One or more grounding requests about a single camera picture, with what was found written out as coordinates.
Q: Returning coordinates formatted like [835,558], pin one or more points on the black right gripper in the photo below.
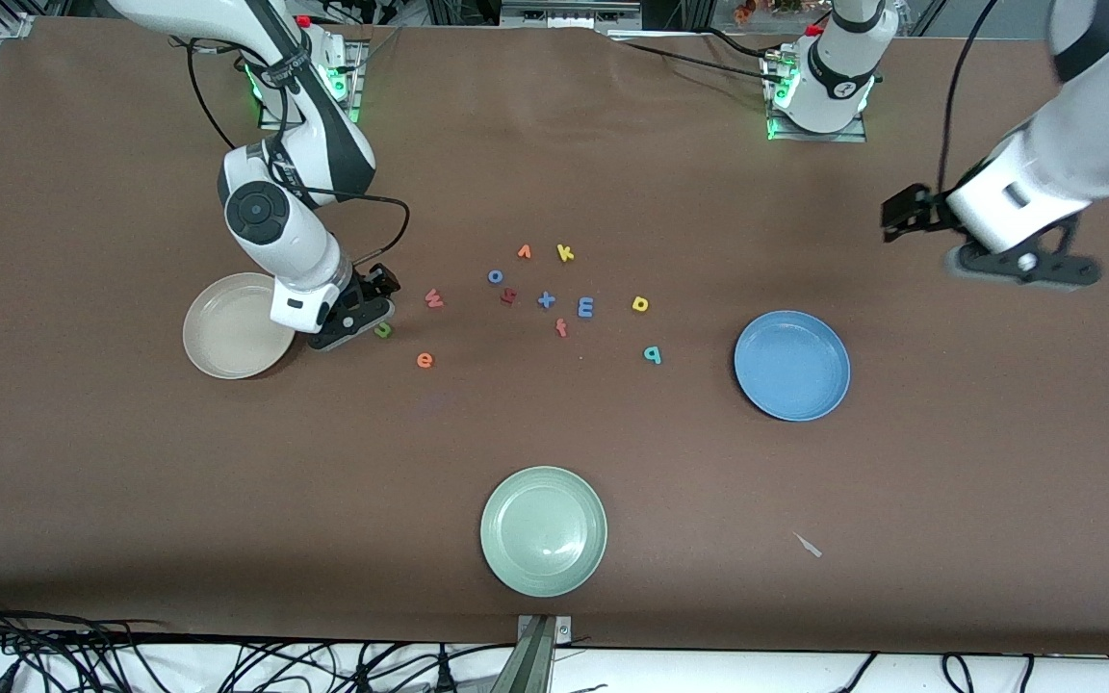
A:
[368,286]

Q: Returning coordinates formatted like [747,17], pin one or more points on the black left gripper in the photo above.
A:
[930,212]

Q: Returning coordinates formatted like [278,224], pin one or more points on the pink foam letter w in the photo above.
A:
[433,300]

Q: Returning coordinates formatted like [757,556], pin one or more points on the blue foam letter E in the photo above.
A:
[584,307]

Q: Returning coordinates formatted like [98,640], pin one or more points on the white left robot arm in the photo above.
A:
[1074,144]

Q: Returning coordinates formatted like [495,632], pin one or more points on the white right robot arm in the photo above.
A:
[295,241]

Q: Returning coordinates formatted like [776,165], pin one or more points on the beige brown plate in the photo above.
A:
[227,332]

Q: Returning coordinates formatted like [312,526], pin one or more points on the blue plate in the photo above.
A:
[792,366]

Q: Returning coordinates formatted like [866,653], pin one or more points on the pale green plate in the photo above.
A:
[543,531]

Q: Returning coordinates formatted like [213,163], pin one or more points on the small white paper scrap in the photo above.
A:
[808,545]

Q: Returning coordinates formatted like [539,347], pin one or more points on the grey metal box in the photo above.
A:
[564,14]

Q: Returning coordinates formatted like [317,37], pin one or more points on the small orange object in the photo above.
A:
[745,12]

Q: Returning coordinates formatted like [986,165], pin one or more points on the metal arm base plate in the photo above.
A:
[354,87]
[814,138]

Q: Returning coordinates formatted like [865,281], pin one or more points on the grey metal bracket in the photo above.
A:
[537,664]

